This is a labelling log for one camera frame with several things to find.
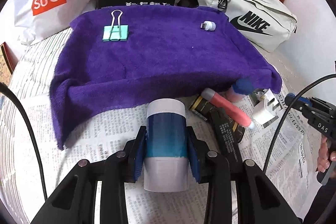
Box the blue white cylinder bottle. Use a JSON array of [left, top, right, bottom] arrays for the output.
[[143, 98, 189, 193]]

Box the green binder clip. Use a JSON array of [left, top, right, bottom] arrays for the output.
[[102, 9, 129, 42]]

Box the small white USB adapter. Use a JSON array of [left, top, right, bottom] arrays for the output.
[[201, 20, 216, 31]]

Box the grey Nike waist bag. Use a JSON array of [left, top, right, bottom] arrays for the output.
[[198, 0, 297, 52]]

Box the black gold lipstick tube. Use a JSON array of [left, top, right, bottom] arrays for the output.
[[189, 95, 245, 143]]

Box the pink tube with grey cap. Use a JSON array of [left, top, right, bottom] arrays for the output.
[[201, 88, 255, 129]]

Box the newspaper sheet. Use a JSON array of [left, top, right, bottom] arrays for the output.
[[1, 29, 321, 223]]

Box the pink jar blue lid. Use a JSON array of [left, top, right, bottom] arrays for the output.
[[226, 79, 255, 102]]

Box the person's hand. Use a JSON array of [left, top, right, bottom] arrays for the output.
[[317, 136, 335, 173]]

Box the purple towel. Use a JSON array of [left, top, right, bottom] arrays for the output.
[[50, 6, 282, 149]]

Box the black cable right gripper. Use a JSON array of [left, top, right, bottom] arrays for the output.
[[262, 73, 336, 173]]

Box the black cable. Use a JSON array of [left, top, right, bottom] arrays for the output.
[[0, 82, 49, 201]]

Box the white USB charger plug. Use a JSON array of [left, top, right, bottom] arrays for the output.
[[252, 89, 281, 125]]

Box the patterned book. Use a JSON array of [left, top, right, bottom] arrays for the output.
[[0, 42, 18, 86]]

